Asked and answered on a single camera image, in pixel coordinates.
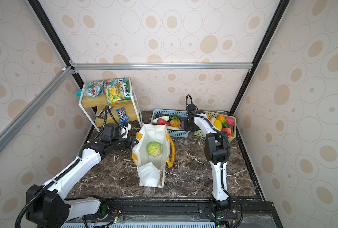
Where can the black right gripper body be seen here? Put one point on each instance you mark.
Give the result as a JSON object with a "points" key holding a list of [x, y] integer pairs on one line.
{"points": [[189, 126]]}

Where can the left diagonal aluminium rail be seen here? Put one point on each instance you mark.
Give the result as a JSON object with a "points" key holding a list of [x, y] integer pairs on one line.
{"points": [[27, 113]]}

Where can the white eggplant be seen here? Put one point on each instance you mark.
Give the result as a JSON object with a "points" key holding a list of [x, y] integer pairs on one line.
{"points": [[167, 118], [173, 128]]}

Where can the green leafy vegetable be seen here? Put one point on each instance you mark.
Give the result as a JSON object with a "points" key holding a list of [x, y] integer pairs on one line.
{"points": [[174, 117]]}

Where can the red apple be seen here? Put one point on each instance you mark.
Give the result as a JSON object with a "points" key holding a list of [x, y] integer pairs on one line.
{"points": [[228, 131]]}

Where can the brown chocolate bar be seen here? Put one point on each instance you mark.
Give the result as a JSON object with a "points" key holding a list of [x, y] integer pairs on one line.
{"points": [[105, 111]]}

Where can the horizontal aluminium rail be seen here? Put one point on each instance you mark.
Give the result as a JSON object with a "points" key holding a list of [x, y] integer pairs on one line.
{"points": [[160, 66]]}

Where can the green gummy snack bag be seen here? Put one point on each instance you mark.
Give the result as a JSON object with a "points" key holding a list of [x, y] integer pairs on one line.
{"points": [[92, 89]]}

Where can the white eggplant lower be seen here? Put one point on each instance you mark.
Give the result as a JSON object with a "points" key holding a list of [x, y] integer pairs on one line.
{"points": [[173, 128]]}

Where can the yellow candy snack bag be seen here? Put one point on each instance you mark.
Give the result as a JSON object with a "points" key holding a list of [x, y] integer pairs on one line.
{"points": [[114, 93]]}

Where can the white grocery bag yellow handles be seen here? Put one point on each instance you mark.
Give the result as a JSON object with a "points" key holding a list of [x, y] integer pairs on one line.
{"points": [[151, 170]]}

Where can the green mint snack bag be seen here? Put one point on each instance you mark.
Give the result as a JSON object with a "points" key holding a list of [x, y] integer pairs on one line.
{"points": [[125, 84]]}

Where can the white eggplant upper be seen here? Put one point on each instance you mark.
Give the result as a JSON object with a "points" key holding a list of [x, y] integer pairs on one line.
{"points": [[167, 118]]}

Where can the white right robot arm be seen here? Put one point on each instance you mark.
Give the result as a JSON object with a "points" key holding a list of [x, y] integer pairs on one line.
{"points": [[217, 152]]}

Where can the dark eggplant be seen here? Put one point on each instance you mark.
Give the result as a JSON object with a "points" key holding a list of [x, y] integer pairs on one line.
{"points": [[181, 118]]}

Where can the green plastic basket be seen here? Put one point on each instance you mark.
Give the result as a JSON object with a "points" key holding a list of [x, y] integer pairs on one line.
{"points": [[207, 122]]}

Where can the blue candy packet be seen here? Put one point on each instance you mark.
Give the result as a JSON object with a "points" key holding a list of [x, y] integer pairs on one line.
{"points": [[122, 115]]}

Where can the red bell pepper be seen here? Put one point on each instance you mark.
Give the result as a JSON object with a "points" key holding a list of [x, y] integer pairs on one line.
{"points": [[161, 121]]}

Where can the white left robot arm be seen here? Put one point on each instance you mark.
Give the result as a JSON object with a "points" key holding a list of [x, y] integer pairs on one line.
{"points": [[46, 204]]}

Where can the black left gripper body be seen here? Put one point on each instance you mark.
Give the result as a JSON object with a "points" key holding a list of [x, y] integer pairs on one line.
{"points": [[122, 143]]}

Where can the blue plastic basket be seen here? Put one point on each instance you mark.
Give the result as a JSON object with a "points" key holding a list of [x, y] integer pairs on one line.
{"points": [[181, 133]]}

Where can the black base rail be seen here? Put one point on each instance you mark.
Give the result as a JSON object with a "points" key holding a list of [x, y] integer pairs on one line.
{"points": [[180, 213]]}

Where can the pink peach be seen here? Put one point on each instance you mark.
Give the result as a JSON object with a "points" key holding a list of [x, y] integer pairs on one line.
{"points": [[230, 121]]}

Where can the green cabbage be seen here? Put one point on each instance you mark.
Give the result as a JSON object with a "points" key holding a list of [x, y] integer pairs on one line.
{"points": [[154, 149]]}

